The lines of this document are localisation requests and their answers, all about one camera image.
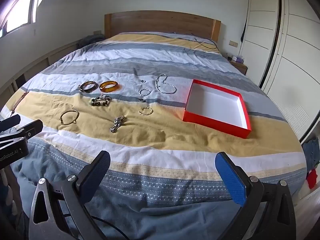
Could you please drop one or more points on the silver hoop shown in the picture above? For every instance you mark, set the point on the silver hoop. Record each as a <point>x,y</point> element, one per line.
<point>143,113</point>

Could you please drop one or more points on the grey blue cloth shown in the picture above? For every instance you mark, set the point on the grey blue cloth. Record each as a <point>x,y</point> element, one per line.
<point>91,40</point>

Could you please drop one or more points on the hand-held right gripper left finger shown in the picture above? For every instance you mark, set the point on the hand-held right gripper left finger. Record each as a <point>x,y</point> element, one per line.
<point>96,177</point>

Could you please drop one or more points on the wooden nightstand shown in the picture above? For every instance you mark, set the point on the wooden nightstand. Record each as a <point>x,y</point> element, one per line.
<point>240,67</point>

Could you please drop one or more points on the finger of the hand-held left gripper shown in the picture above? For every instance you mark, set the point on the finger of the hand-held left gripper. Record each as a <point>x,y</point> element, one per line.
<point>31,129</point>
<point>11,122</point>

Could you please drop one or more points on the thin silver bangle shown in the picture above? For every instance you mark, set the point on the thin silver bangle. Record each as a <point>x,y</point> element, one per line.
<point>158,87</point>

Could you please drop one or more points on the striped duvet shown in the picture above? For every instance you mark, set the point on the striped duvet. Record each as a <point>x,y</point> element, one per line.
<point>155,142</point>

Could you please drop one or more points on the amber bangle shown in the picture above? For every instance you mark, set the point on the amber bangle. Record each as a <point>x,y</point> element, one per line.
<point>105,89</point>

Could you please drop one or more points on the beige wall socket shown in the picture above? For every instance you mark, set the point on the beige wall socket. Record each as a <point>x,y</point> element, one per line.
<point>233,44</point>

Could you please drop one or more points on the wooden headboard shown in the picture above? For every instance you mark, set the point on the wooden headboard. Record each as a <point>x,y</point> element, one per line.
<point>160,22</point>

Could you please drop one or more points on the red jewelry box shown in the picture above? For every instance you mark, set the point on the red jewelry box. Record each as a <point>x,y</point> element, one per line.
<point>215,105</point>

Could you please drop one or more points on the white window seat cabinet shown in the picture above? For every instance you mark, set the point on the white window seat cabinet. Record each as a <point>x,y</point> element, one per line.
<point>37,62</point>

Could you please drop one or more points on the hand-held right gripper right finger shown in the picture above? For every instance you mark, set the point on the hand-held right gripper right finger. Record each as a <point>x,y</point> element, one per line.
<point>230,180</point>

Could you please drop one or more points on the red cloth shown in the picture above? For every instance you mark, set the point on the red cloth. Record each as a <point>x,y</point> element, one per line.
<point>312,178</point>

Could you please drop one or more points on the brown bangle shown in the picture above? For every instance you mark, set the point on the brown bangle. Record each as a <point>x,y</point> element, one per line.
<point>83,89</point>

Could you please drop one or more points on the purple tissue box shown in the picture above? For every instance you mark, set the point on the purple tissue box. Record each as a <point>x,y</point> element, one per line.
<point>237,59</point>

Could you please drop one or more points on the white wardrobe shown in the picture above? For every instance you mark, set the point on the white wardrobe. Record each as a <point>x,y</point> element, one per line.
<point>295,55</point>

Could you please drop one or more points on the blue clothing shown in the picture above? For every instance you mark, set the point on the blue clothing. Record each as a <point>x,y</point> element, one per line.
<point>311,152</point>

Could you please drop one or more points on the window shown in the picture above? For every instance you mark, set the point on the window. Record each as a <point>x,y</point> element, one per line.
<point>22,7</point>

